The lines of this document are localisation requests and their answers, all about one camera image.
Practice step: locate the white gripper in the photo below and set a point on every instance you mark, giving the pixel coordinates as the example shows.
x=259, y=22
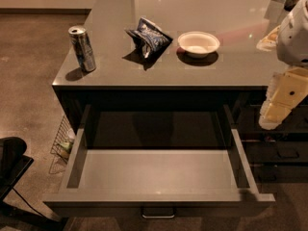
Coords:
x=295, y=38

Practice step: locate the blue chip bag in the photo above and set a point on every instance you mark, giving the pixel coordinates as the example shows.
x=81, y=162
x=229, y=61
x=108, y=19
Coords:
x=149, y=38

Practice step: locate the open grey top drawer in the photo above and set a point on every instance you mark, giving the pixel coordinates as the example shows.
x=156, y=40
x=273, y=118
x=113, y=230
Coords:
x=193, y=162

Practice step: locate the white paper bowl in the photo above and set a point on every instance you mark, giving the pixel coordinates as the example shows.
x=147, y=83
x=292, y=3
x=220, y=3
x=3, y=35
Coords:
x=198, y=44

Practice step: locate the dark lower side drawers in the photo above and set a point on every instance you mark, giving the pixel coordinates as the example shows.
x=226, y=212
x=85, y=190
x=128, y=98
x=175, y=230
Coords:
x=275, y=156

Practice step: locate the dark grey counter cabinet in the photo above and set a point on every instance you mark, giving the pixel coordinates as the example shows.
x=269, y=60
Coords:
x=171, y=81

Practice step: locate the silver blue drink can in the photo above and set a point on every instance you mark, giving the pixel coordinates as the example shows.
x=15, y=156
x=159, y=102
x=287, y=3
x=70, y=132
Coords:
x=81, y=44

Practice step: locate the black chair base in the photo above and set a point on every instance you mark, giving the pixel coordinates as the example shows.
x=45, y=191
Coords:
x=13, y=164

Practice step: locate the metal drawer handle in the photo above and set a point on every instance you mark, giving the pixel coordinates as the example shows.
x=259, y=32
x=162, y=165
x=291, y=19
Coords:
x=158, y=212

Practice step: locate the wire mesh waste basket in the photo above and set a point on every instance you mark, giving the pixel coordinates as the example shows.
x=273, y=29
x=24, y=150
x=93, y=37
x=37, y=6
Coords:
x=61, y=147

